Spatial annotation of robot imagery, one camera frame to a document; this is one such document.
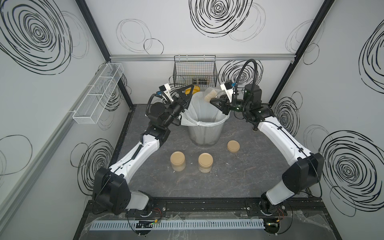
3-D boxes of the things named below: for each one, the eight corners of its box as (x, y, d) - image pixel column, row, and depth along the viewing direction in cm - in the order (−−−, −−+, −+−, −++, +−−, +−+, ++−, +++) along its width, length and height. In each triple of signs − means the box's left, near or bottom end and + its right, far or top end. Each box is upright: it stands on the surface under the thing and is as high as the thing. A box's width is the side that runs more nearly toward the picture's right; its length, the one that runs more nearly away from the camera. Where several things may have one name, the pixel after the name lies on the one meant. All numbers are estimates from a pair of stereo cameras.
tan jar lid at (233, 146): (228, 152, 96) (228, 151, 94) (226, 141, 101) (226, 140, 99) (240, 152, 96) (241, 151, 94) (237, 141, 101) (238, 140, 99)
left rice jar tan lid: (171, 171, 88) (169, 164, 79) (173, 159, 93) (170, 151, 84) (185, 171, 88) (184, 164, 79) (185, 159, 93) (185, 151, 84)
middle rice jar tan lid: (198, 174, 87) (198, 166, 78) (198, 161, 92) (198, 152, 83) (211, 174, 87) (213, 166, 78) (210, 161, 92) (212, 152, 83)
